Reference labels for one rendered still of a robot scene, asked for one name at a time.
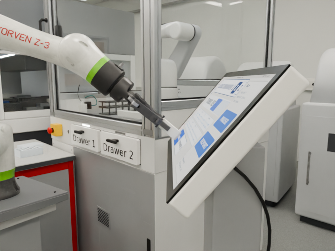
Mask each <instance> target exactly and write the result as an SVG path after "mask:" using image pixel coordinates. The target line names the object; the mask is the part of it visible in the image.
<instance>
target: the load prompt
mask: <svg viewBox="0 0 335 251"><path fill-rule="evenodd" d="M249 80H250V79H225V80H224V81H223V82H222V83H221V84H220V85H219V86H218V87H217V89H216V90H215V91H214V92H215V93H219V94H222V95H226V96H230V97H234V98H235V96H236V95H237V94H238V93H239V92H240V91H241V90H242V88H243V87H244V86H245V85H246V84H247V83H248V82H249Z"/></svg>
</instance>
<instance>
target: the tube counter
mask: <svg viewBox="0 0 335 251"><path fill-rule="evenodd" d="M230 102H231V101H229V100H226V99H223V98H220V97H217V98H216V99H215V100H214V101H213V102H212V103H211V104H210V106H209V107H208V108H207V109H208V110H209V111H211V112H212V113H213V114H215V115H216V116H217V117H218V116H219V115H220V114H221V113H222V111H223V110H224V109H225V108H226V107H227V106H228V105H229V103H230Z"/></svg>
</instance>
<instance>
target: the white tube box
mask: <svg viewBox="0 0 335 251"><path fill-rule="evenodd" d="M40 154H43V147H40V146H37V145H34V146H28V147H22V148H16V149H14V155H15V156H17V157H19V158H24V157H29V156H34V155H40Z"/></svg>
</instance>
